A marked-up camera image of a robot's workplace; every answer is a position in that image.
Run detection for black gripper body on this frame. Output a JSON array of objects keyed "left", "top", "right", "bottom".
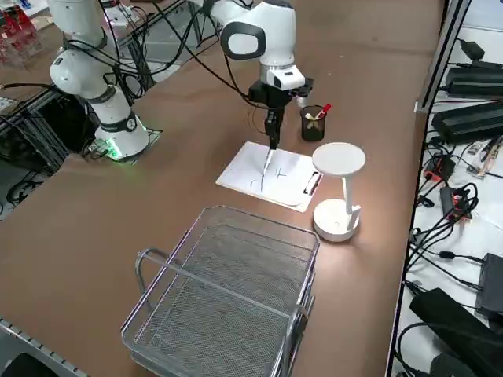
[{"left": 248, "top": 79, "right": 302, "bottom": 110}]

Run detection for blue pen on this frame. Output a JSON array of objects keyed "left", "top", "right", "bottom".
[{"left": 258, "top": 148, "right": 277, "bottom": 194}]

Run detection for black mesh pen holder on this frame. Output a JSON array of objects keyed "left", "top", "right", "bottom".
[{"left": 299, "top": 104, "right": 328, "bottom": 143}]

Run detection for white A4 paper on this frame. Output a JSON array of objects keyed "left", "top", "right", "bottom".
[{"left": 218, "top": 141, "right": 315, "bottom": 205}]

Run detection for white desk lamp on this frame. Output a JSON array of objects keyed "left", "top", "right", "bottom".
[{"left": 311, "top": 141, "right": 367, "bottom": 243}]

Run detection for white clipboard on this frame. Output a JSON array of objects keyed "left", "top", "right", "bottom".
[{"left": 215, "top": 141, "right": 324, "bottom": 214}]

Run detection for orange black power strip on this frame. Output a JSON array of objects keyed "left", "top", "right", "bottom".
[{"left": 423, "top": 154, "right": 457, "bottom": 182}]

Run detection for silver mesh letter tray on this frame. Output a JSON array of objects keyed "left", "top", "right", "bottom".
[{"left": 120, "top": 206, "right": 321, "bottom": 377}]

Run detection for black red power strip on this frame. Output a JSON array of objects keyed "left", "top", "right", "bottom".
[{"left": 439, "top": 185, "right": 473, "bottom": 221}]

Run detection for black power brick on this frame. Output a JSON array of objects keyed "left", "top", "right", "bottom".
[
  {"left": 446, "top": 66, "right": 503, "bottom": 99},
  {"left": 431, "top": 101, "right": 503, "bottom": 145}
]

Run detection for small black power adapter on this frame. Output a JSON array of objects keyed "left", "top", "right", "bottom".
[{"left": 459, "top": 38, "right": 486, "bottom": 60}]

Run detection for flat black box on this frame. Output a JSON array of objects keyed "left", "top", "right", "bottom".
[{"left": 474, "top": 252, "right": 503, "bottom": 317}]

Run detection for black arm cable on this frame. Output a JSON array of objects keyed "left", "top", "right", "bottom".
[{"left": 62, "top": 0, "right": 276, "bottom": 134}]

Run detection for aluminium profile post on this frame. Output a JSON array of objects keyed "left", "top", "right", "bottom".
[{"left": 415, "top": 0, "right": 472, "bottom": 115}]

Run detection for aluminium frame rail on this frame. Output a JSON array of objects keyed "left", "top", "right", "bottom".
[{"left": 0, "top": 317, "right": 87, "bottom": 377}]

